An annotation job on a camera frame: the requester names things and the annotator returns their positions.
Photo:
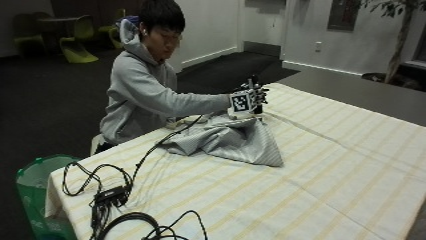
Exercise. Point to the person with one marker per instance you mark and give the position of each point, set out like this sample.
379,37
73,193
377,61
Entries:
138,90

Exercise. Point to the green bin with white bag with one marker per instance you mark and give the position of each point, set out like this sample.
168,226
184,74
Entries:
34,186

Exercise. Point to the white marker cube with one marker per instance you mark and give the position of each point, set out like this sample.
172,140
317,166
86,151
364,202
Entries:
242,101

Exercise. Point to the dark wall picture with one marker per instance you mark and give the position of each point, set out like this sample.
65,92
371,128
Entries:
344,15

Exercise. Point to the indoor tree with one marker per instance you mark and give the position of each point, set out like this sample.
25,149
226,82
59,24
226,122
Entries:
400,36

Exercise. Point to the grey striped cloth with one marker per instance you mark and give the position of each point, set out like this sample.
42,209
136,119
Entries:
231,140

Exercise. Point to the green chair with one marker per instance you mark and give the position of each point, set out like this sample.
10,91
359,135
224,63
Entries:
78,46
27,38
111,31

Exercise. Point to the yellow striped white tablecloth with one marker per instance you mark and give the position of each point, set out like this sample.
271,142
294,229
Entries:
284,186

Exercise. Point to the white wall outlet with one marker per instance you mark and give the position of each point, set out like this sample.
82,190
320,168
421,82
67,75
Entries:
319,46

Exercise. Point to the dark round table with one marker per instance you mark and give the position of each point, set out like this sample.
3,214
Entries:
55,23

